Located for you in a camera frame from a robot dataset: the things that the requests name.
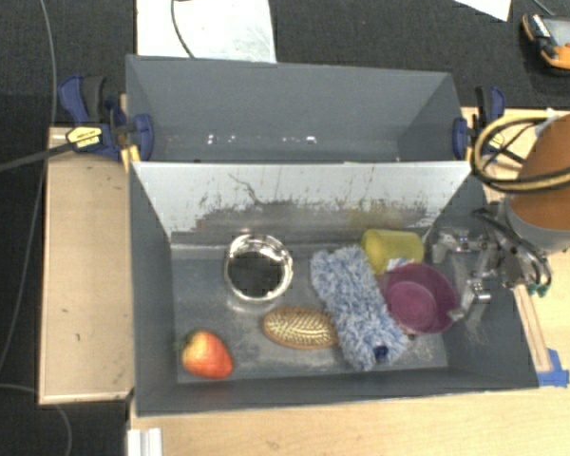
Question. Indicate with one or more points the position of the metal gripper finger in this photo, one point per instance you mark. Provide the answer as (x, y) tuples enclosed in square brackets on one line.
[(475, 295), (458, 245)]

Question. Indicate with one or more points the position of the purple plastic cup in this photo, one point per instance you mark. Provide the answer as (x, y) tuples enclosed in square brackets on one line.
[(415, 302)]

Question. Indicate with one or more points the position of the yellow cup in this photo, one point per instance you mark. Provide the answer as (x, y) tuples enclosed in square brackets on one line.
[(394, 247)]

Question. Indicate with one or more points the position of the blue fluffy cloth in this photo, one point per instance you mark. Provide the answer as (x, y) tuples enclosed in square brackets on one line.
[(356, 311)]

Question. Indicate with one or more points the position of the tan oval brush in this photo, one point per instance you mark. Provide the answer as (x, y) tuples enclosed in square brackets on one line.
[(299, 328)]

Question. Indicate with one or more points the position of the clear glass cup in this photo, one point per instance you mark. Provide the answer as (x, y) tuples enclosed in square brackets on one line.
[(233, 292)]

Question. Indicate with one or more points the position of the grey metal bin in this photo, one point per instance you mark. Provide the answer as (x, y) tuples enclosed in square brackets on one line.
[(209, 302)]

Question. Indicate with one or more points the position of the red toy strawberry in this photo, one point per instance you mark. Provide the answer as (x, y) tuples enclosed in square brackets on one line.
[(206, 356)]

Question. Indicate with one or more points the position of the pale wood flat board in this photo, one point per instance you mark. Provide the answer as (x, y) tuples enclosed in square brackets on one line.
[(85, 278)]

